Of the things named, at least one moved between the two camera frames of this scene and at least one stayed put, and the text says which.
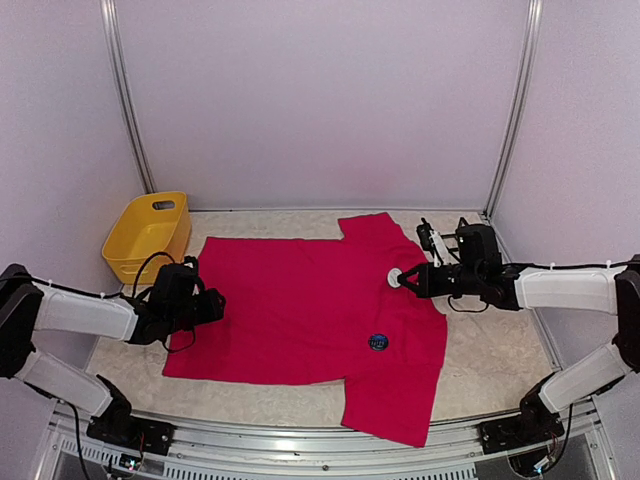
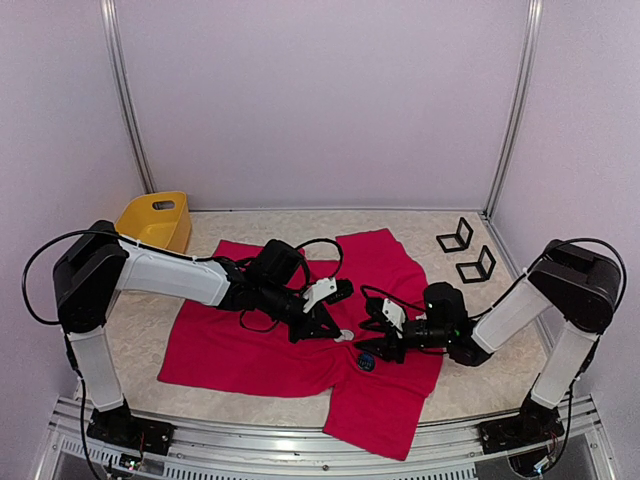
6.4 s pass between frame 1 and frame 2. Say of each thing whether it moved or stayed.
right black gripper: moved
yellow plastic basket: stayed
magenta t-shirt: moved
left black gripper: moved
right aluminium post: stayed
